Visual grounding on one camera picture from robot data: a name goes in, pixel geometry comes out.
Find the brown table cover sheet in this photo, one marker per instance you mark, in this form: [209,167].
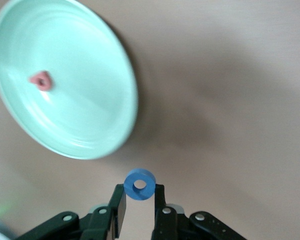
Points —
[227,87]

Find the red letter p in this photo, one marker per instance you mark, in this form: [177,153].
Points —
[46,86]

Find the green round plate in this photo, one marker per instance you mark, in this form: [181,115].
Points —
[77,107]

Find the blue letter o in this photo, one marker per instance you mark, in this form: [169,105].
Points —
[148,193]

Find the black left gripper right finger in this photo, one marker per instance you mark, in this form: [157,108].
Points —
[170,225]

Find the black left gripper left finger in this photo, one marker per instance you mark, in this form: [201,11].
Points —
[100,225]

